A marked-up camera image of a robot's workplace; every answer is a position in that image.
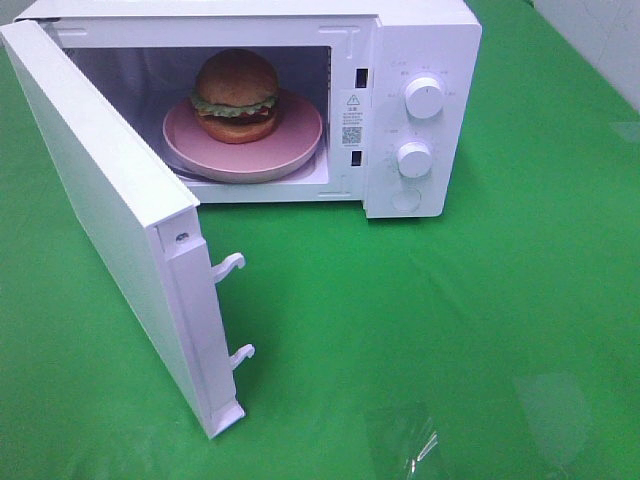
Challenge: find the glass microwave turntable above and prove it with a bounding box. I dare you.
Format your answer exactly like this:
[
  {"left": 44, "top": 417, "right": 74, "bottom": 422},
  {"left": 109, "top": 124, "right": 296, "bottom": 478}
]
[{"left": 167, "top": 151, "right": 329, "bottom": 184}]

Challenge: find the white warning label sticker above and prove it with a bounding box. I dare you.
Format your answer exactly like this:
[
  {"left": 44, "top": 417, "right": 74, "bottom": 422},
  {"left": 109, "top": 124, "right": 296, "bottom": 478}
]
[{"left": 338, "top": 89, "right": 368, "bottom": 147}]

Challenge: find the white upper power knob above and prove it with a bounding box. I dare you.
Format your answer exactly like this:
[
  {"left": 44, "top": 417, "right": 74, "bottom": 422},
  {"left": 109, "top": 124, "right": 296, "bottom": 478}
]
[{"left": 404, "top": 74, "right": 445, "bottom": 119}]

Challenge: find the burger with lettuce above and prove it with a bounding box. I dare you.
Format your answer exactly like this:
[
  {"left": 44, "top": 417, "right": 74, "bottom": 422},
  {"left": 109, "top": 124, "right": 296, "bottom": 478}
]
[{"left": 190, "top": 49, "right": 279, "bottom": 144}]

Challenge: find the pink plate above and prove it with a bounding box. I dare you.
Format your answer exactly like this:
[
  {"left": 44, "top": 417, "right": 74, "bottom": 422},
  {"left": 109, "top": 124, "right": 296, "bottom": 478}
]
[{"left": 163, "top": 90, "right": 323, "bottom": 183}]

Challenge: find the white microwave oven body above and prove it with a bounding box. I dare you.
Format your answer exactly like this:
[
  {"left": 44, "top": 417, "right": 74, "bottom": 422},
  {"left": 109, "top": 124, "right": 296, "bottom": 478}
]
[{"left": 11, "top": 1, "right": 482, "bottom": 218}]

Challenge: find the white microwave door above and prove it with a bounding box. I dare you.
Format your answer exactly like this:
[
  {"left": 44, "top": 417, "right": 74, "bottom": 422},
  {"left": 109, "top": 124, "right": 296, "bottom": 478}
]
[{"left": 1, "top": 20, "right": 254, "bottom": 437}]

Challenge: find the clear tape patch on cloth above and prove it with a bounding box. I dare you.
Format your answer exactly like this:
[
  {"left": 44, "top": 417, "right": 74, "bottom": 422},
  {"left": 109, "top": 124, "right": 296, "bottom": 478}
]
[{"left": 363, "top": 404, "right": 441, "bottom": 476}]

